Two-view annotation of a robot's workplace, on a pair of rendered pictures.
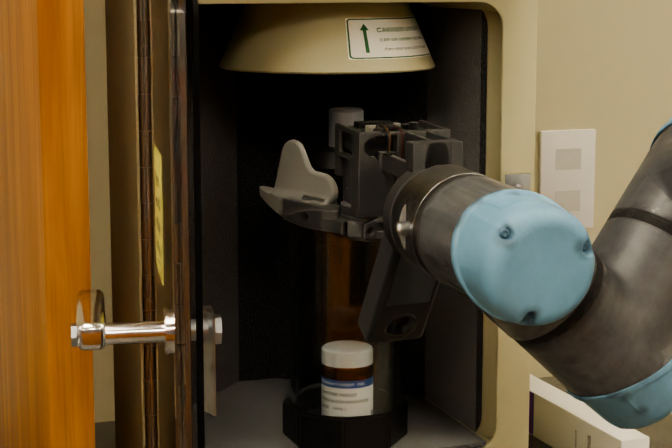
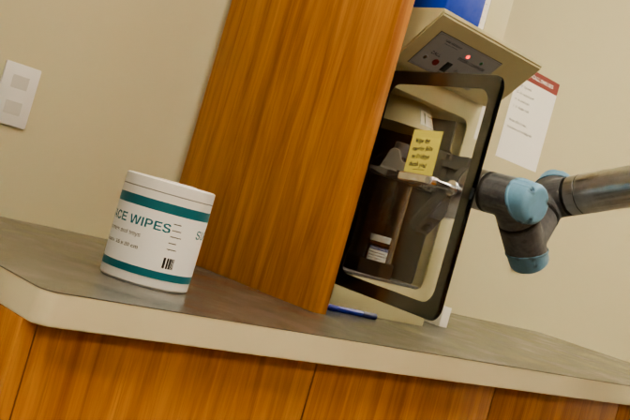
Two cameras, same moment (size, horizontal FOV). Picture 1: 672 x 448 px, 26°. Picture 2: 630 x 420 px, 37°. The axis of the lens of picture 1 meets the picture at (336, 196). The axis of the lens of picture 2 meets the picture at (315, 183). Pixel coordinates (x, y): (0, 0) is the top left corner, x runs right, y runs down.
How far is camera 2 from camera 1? 1.06 m
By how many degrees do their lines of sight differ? 25
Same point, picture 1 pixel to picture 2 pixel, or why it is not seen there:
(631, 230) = not seen: hidden behind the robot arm
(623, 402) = (532, 262)
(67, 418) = (344, 222)
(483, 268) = (523, 199)
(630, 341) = (541, 240)
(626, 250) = not seen: hidden behind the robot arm
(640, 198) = not seen: hidden behind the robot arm
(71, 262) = (363, 164)
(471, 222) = (515, 185)
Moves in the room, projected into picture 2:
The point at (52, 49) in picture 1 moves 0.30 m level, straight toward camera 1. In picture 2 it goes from (382, 85) to (507, 94)
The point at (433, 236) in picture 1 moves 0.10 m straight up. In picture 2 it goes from (491, 187) to (507, 133)
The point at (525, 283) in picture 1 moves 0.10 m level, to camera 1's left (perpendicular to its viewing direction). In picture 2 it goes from (532, 207) to (486, 192)
